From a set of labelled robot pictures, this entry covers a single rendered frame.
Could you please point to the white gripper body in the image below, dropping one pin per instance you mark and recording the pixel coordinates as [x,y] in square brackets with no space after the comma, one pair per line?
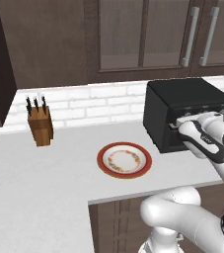
[195,118]

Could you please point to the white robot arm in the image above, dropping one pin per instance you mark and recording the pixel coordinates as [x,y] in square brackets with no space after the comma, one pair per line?
[172,210]

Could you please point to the black toaster oven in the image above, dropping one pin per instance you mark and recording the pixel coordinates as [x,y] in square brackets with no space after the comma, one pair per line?
[182,94]

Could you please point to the red rimmed white plate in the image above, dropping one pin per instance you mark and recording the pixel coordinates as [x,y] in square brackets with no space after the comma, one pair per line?
[124,160]

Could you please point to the dark wood base cabinet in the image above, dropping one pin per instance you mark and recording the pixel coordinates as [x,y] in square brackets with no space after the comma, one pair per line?
[116,224]

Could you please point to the wooden knife block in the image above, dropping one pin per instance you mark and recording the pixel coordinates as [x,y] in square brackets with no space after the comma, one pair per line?
[41,128]

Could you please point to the plain dark wood cupboard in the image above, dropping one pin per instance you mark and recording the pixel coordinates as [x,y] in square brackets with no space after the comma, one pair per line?
[44,42]

